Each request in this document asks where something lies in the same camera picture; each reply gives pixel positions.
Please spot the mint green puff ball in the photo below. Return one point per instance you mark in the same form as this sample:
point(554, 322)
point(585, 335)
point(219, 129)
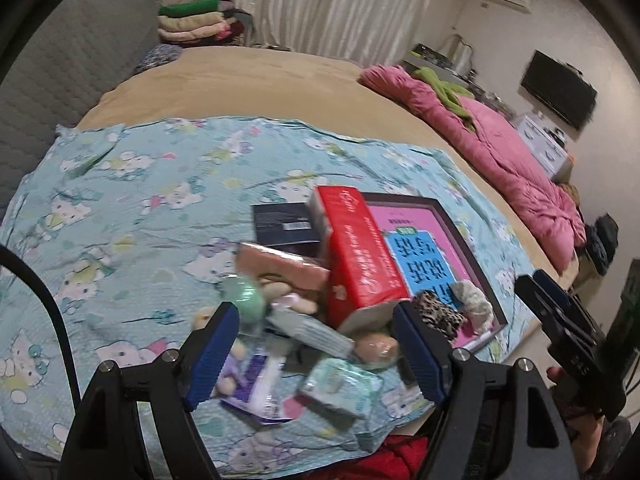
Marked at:
point(245, 297)

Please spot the cream folded cloth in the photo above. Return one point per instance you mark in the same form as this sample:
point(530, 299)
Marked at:
point(192, 22)

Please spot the bed with beige sheet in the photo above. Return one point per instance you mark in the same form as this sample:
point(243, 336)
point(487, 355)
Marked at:
point(280, 85)

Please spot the dark patterned cloth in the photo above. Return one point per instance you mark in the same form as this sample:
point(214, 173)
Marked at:
point(157, 57)

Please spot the orange bun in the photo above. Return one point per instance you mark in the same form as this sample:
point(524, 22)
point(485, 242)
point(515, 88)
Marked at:
point(375, 350)

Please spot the green-white tissue packet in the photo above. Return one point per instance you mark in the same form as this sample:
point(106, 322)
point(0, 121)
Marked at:
point(315, 335)
point(340, 387)

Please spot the pink quilt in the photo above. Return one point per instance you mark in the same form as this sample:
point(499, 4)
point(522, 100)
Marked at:
point(500, 160)

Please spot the beige bear with purple ribbon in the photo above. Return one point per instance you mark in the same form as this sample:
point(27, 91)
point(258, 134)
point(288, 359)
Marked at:
point(202, 317)

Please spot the cluttered side table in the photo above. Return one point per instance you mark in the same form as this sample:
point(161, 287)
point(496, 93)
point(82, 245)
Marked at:
point(480, 87)

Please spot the purple packet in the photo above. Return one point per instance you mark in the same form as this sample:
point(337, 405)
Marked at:
point(260, 385)

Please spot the dark pile of clothes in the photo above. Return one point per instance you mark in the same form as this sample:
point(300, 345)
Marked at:
point(237, 22)

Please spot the red tissue pack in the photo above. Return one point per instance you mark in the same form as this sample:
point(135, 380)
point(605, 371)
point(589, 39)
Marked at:
point(355, 255)

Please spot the cat-print light blue blanket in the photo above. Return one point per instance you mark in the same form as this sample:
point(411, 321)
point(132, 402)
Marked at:
point(150, 210)

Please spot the person's grey patterned clothing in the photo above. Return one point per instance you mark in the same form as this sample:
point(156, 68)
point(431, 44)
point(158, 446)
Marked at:
point(617, 442)

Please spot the white drawer cabinet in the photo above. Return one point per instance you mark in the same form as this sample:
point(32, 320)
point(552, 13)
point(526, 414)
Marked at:
point(542, 142)

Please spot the pink-lined box tray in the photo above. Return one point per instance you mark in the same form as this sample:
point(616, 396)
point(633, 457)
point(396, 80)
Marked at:
point(425, 235)

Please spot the white curtain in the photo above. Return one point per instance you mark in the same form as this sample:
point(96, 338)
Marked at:
point(340, 5)

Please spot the pink folded cloth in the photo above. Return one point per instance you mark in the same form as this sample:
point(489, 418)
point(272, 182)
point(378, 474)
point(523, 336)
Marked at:
point(195, 34)

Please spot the leopard print scrunchie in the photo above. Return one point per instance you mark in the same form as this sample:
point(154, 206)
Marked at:
point(440, 312)

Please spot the dark bag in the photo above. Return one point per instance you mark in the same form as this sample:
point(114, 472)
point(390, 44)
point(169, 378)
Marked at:
point(602, 242)

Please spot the person's right forearm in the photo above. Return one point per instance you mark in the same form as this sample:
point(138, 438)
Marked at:
point(590, 440)

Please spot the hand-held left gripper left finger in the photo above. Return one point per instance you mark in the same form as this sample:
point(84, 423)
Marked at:
point(212, 355)

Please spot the pink wrapped packet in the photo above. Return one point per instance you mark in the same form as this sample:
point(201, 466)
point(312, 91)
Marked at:
point(280, 267)

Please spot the person's right hand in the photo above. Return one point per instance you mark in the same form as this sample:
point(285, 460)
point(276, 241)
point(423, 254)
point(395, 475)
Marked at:
point(556, 375)

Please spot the white bag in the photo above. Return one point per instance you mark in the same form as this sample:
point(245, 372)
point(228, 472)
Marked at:
point(457, 55)

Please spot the beige bear with lilac ribbon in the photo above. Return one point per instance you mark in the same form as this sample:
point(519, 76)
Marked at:
point(292, 300)

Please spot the red cloth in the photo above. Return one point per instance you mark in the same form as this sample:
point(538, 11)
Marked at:
point(370, 460)

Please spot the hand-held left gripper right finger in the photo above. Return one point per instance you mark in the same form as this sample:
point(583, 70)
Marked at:
point(417, 355)

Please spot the black box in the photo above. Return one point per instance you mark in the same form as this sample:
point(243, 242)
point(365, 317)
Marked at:
point(280, 225)

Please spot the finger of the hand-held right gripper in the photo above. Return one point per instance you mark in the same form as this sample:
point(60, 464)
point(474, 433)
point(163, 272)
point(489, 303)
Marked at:
point(555, 290)
point(537, 307)

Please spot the white scrunchie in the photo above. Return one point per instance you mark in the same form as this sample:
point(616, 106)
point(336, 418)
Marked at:
point(475, 302)

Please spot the grey quilted headboard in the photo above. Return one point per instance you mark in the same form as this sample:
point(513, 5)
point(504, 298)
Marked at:
point(65, 70)

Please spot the black wall television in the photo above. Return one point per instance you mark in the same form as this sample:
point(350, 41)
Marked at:
point(557, 89)

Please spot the green folded cloth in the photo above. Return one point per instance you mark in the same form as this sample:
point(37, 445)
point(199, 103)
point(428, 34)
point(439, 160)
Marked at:
point(187, 10)

